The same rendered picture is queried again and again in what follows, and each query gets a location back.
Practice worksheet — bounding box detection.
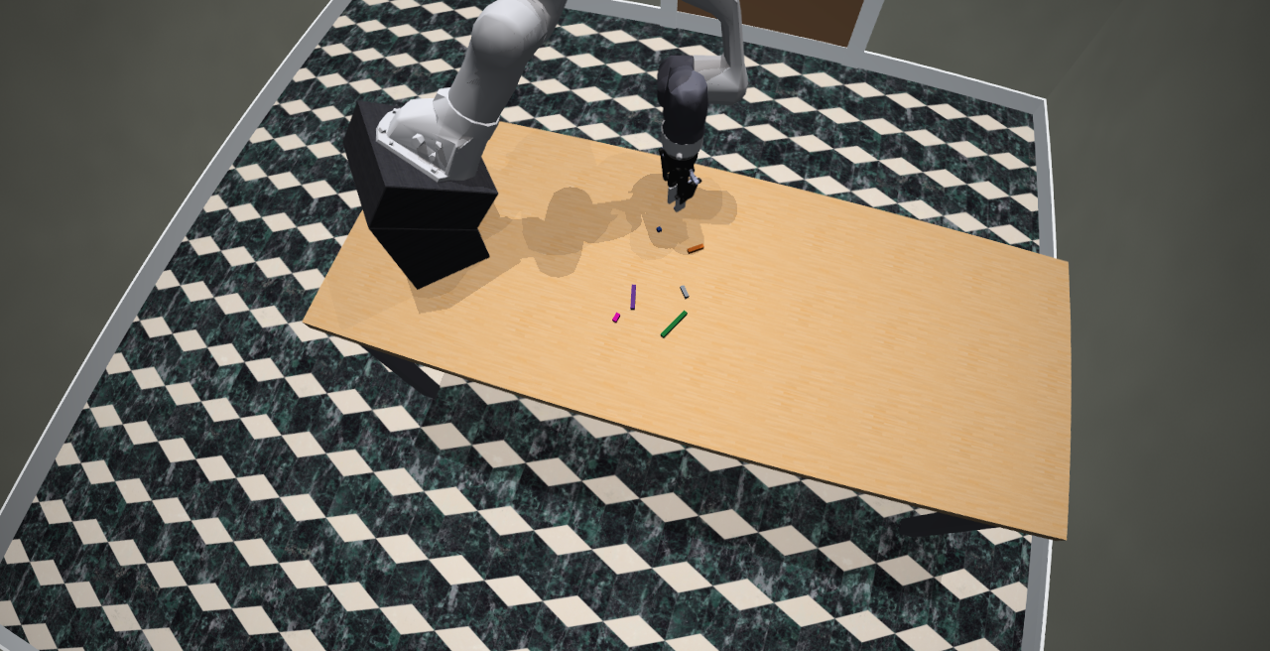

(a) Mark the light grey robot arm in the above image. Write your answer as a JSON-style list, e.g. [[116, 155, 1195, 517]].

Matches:
[[376, 0, 748, 183]]

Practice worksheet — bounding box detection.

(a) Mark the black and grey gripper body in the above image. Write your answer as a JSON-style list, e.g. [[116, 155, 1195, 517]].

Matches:
[[664, 150, 699, 176]]

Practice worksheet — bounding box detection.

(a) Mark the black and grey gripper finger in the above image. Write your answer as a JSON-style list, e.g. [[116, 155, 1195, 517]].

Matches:
[[674, 168, 702, 212], [658, 147, 678, 204]]

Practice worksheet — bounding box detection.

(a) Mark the green rod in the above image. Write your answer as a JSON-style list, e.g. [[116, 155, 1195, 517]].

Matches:
[[660, 311, 687, 338]]

